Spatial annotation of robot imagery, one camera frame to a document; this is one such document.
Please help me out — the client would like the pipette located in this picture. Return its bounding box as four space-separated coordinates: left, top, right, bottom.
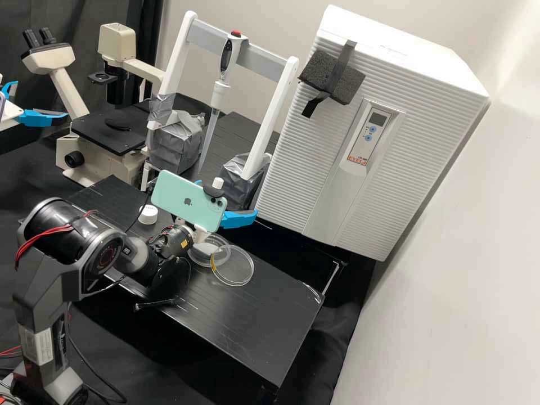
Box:
197 30 250 175

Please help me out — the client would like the white incubator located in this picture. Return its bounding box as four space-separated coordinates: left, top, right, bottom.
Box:
254 4 491 263

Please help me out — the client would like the black cable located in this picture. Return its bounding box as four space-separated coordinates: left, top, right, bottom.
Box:
62 313 128 404

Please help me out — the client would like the petri dish lid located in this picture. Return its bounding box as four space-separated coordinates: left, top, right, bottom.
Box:
209 244 255 288

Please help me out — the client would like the white pipette stand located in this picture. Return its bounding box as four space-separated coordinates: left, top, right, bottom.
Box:
146 11 301 179

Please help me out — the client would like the petri dish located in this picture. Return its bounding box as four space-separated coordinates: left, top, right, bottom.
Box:
187 234 229 267

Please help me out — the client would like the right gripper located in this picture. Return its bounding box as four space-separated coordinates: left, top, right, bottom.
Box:
194 209 259 245

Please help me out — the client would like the white-capped bottle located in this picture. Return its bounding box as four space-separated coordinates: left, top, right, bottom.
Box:
138 205 159 227

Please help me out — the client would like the right wrist camera phone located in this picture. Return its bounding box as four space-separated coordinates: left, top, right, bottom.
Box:
150 169 229 233

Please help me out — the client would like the cream microscope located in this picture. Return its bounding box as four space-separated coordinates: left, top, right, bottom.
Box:
20 23 166 189

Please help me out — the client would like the incubator door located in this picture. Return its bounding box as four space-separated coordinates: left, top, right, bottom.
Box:
254 38 491 263

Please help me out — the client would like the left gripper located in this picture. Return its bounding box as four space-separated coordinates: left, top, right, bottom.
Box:
0 80 70 132

